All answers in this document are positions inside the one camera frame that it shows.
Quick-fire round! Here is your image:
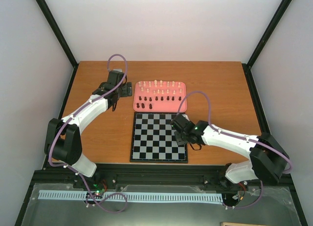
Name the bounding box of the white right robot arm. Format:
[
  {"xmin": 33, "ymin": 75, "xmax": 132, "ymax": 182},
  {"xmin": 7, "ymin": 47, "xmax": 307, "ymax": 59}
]
[{"xmin": 170, "ymin": 114, "xmax": 290, "ymax": 185}]

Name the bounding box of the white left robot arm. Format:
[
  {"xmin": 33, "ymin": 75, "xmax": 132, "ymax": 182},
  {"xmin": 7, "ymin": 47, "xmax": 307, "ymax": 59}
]
[{"xmin": 44, "ymin": 69, "xmax": 132, "ymax": 188}]

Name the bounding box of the pink plastic tray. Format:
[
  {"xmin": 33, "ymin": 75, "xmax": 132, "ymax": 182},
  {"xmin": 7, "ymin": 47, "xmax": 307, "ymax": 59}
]
[{"xmin": 133, "ymin": 81, "xmax": 187, "ymax": 113}]

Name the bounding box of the black and white chessboard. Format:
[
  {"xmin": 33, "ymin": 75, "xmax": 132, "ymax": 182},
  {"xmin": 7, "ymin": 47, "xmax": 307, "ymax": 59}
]
[{"xmin": 130, "ymin": 112, "xmax": 188, "ymax": 163}]

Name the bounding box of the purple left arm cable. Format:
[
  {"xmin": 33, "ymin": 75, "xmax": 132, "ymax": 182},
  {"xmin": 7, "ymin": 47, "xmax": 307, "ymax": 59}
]
[{"xmin": 48, "ymin": 54, "xmax": 129, "ymax": 214}]

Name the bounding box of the black aluminium frame rail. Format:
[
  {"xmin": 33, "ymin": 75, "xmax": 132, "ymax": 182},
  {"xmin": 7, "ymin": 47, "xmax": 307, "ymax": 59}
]
[{"xmin": 30, "ymin": 164, "xmax": 295, "ymax": 193}]

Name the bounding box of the light blue cable duct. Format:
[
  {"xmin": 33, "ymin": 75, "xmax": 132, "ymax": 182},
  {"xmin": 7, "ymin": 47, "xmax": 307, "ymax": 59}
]
[{"xmin": 38, "ymin": 190, "xmax": 223, "ymax": 204}]

